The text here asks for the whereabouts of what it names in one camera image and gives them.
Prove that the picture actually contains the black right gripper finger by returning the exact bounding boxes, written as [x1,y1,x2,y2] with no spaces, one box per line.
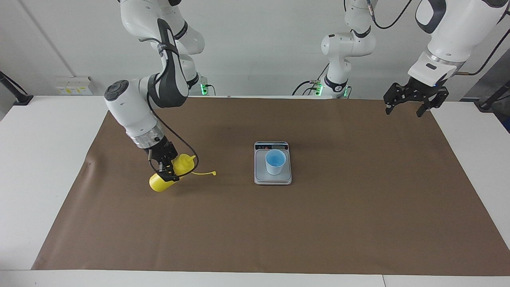
[157,157,180,183]

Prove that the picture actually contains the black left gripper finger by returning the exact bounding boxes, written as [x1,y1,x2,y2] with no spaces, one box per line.
[384,83,410,116]
[416,88,449,118]

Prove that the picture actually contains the yellow squeeze bottle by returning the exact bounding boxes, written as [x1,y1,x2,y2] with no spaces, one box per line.
[149,153,218,193]

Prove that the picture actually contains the light blue plastic cup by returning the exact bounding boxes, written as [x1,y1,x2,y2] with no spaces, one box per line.
[265,149,286,175]

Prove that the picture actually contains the silver digital kitchen scale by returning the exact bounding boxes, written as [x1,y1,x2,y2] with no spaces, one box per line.
[254,141,292,186]

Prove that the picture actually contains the brown paper table mat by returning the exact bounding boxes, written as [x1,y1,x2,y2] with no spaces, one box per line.
[31,96,510,276]

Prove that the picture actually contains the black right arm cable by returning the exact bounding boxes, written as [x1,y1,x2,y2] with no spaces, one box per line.
[139,38,199,177]

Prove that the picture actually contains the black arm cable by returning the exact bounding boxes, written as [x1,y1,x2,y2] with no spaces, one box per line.
[139,38,199,177]
[367,0,510,76]

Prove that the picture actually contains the black camera stand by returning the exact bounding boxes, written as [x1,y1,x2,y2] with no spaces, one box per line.
[474,80,510,111]
[0,71,33,106]

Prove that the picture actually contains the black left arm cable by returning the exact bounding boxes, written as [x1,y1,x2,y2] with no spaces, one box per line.
[367,0,510,76]

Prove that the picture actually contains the white wall socket box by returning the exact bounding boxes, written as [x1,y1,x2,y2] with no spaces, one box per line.
[55,77,93,95]

